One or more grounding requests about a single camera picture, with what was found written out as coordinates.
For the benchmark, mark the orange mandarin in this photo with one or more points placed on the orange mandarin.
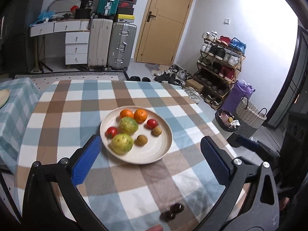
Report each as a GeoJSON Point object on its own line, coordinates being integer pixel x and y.
{"type": "Point", "coordinates": [140, 115]}
{"type": "Point", "coordinates": [126, 113]}

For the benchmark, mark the teal checkered side tablecloth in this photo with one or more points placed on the teal checkered side tablecloth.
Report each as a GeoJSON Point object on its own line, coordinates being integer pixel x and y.
{"type": "Point", "coordinates": [15, 115]}

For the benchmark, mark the red tomato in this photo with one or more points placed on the red tomato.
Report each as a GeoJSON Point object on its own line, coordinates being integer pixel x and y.
{"type": "Point", "coordinates": [152, 123]}
{"type": "Point", "coordinates": [111, 132]}

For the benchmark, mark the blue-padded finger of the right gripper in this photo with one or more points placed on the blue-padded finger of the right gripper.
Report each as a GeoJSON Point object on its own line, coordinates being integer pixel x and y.
{"type": "Point", "coordinates": [247, 143]}

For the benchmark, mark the pile of shoes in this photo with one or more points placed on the pile of shoes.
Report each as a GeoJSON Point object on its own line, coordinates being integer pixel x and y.
{"type": "Point", "coordinates": [175, 75]}

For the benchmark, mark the black basket with items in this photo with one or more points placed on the black basket with items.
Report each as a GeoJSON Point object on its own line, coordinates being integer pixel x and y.
{"type": "Point", "coordinates": [226, 120]}

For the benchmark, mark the wooden shoe rack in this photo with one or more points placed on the wooden shoe rack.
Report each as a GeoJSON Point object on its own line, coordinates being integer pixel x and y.
{"type": "Point", "coordinates": [219, 64]}

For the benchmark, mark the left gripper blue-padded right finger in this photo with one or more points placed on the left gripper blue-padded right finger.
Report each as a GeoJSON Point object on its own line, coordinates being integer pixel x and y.
{"type": "Point", "coordinates": [260, 210]}

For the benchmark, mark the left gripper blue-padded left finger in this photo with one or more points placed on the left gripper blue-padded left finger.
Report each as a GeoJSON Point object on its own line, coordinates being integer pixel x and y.
{"type": "Point", "coordinates": [51, 199]}

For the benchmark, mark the stacked shoe boxes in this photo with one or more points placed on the stacked shoe boxes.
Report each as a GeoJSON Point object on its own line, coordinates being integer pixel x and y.
{"type": "Point", "coordinates": [125, 11]}

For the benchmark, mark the yellow-green citrus fruit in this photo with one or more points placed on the yellow-green citrus fruit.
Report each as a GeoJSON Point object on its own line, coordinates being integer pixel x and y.
{"type": "Point", "coordinates": [122, 144]}

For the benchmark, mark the beige suitcase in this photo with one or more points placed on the beige suitcase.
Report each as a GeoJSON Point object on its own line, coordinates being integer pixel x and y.
{"type": "Point", "coordinates": [99, 40]}

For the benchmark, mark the black refrigerator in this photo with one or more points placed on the black refrigerator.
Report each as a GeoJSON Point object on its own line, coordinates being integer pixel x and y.
{"type": "Point", "coordinates": [17, 47]}

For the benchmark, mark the purple bag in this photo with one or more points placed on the purple bag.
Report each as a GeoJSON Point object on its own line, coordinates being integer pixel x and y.
{"type": "Point", "coordinates": [240, 89]}

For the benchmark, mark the white drawer desk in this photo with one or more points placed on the white drawer desk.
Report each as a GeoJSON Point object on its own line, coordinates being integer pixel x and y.
{"type": "Point", "coordinates": [64, 38]}

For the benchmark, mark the black slippers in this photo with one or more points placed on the black slippers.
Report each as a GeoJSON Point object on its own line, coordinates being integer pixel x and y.
{"type": "Point", "coordinates": [138, 79]}

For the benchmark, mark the wooden door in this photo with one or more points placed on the wooden door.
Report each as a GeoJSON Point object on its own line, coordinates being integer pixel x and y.
{"type": "Point", "coordinates": [161, 31]}

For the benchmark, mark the cream round plate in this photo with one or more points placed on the cream round plate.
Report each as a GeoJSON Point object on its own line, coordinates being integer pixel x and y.
{"type": "Point", "coordinates": [155, 149]}

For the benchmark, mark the woven basket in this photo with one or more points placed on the woven basket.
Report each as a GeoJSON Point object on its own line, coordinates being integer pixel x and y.
{"type": "Point", "coordinates": [249, 116]}

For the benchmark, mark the cardboard box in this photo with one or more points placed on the cardboard box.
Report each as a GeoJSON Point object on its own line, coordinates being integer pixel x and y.
{"type": "Point", "coordinates": [194, 84]}

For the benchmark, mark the small brown longan fruit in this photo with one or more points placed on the small brown longan fruit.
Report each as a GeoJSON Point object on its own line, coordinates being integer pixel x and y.
{"type": "Point", "coordinates": [141, 140]}

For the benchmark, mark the silver suitcase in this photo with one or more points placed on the silver suitcase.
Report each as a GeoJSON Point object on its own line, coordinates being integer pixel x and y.
{"type": "Point", "coordinates": [121, 45]}

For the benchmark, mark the dark plum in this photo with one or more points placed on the dark plum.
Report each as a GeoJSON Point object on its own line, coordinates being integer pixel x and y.
{"type": "Point", "coordinates": [167, 216]}
{"type": "Point", "coordinates": [177, 208]}

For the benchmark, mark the green wrinkled citrus fruit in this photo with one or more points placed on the green wrinkled citrus fruit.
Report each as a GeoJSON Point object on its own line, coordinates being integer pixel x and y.
{"type": "Point", "coordinates": [128, 125]}

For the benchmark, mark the person's hand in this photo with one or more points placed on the person's hand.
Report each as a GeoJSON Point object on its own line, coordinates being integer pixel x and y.
{"type": "Point", "coordinates": [155, 228]}

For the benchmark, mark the small beige plate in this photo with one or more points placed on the small beige plate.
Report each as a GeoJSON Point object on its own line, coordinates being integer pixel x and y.
{"type": "Point", "coordinates": [4, 96]}

